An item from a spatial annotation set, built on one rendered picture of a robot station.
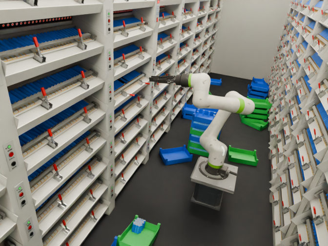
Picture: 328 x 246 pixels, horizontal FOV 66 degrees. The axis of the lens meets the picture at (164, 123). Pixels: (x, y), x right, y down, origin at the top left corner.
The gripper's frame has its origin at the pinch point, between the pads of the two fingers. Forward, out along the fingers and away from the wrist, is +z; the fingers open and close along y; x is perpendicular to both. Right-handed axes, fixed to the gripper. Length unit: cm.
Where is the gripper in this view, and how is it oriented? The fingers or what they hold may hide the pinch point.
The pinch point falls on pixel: (154, 78)
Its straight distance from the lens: 182.5
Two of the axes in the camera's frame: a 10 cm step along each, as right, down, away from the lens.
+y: -3.5, 4.3, -8.3
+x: 0.6, 9.0, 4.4
